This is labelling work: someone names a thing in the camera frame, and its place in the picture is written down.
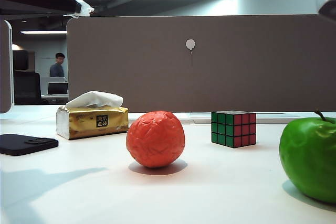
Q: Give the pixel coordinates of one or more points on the orange crinkled ball fruit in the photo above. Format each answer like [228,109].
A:
[155,140]

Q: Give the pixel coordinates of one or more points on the small brown desk partition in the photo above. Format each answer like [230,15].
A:
[5,72]

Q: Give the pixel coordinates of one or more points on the black office chair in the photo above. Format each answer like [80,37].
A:
[26,87]

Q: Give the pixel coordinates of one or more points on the green apple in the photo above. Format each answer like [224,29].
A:
[309,161]

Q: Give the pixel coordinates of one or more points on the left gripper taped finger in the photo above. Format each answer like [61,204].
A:
[84,6]
[71,13]

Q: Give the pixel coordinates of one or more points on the person in grey shirt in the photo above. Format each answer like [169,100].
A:
[57,70]

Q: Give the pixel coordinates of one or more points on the white background desk screen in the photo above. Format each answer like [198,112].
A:
[44,85]

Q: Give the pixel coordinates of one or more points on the gold tissue pack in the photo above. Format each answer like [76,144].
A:
[84,125]

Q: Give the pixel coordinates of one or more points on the Rubik's cube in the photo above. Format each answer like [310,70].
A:
[231,129]

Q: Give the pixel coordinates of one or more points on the short ceiling light strip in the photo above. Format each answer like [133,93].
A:
[43,32]

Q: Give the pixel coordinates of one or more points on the dark laptop screen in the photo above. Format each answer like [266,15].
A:
[57,89]

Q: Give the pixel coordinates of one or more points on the black smartphone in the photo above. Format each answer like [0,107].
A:
[21,145]

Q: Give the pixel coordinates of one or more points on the white round adhesive hook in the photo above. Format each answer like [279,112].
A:
[190,44]

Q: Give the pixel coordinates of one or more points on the large brown desk partition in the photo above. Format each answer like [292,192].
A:
[236,77]

